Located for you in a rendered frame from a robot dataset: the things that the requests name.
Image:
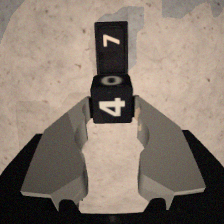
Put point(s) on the black cube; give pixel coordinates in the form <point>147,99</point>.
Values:
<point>111,39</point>
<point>112,98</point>

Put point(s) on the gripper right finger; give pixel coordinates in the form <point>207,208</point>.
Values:
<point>176,166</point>

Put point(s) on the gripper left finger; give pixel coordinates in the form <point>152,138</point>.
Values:
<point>48,169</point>

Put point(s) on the black rectangular tray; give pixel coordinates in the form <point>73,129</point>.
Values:
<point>111,63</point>

